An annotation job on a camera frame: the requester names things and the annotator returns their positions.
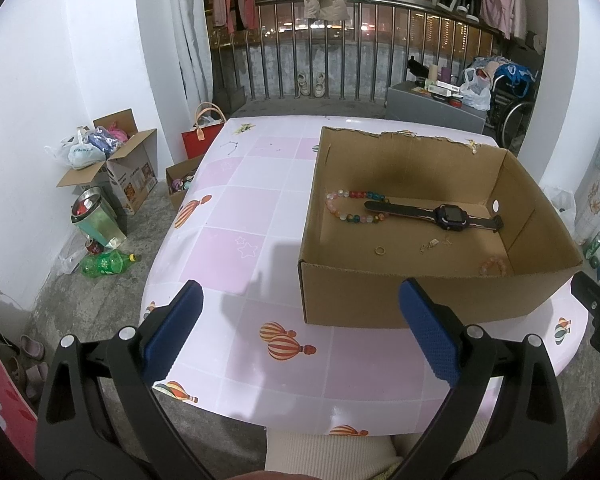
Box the white curtain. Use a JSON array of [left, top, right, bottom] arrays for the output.
[[171, 0, 214, 107]]

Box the small open cardboard box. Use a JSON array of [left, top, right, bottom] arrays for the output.
[[165, 155, 207, 211]]

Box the pink bead bracelet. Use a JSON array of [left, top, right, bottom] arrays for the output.
[[479, 257, 509, 277]]

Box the grey cabinet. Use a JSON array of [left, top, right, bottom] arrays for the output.
[[385, 82, 489, 136]]

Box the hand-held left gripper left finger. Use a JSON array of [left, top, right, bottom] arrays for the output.
[[35, 280, 204, 480]]

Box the large open cardboard box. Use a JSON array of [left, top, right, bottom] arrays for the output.
[[56, 108, 159, 217]]

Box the wheelchair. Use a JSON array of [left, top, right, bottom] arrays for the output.
[[485, 57, 539, 149]]

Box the green plastic bottle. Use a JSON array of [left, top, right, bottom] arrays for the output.
[[81, 251, 142, 279]]

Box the white printed plastic bag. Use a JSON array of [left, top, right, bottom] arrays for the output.
[[44, 127, 107, 169]]

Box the red printed board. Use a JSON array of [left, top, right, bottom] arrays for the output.
[[0, 337, 39, 467]]

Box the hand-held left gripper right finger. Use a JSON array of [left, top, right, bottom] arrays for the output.
[[399, 277, 568, 480]]

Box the pink hanging garment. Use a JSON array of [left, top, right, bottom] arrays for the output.
[[479, 0, 529, 42]]

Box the multicolour bead bracelet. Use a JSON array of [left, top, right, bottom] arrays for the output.
[[325, 189, 392, 225]]

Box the black smartwatch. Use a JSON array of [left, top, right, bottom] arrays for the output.
[[364, 200, 504, 234]]

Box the crumpled clear plastic bag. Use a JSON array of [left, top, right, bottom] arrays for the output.
[[56, 244, 89, 276]]

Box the red tote bag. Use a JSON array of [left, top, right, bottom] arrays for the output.
[[181, 102, 229, 161]]

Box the metal balcony railing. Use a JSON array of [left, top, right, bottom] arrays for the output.
[[210, 0, 512, 107]]

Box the black device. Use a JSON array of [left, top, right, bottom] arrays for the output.
[[407, 54, 429, 86]]

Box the pink slipper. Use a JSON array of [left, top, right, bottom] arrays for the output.
[[20, 335, 47, 362], [24, 362, 49, 402]]

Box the blue bag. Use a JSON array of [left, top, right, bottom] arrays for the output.
[[494, 63, 532, 99]]

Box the brown cardboard box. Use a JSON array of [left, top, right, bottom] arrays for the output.
[[298, 126, 586, 329]]

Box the green waste bin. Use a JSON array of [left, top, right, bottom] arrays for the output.
[[70, 186, 129, 250]]

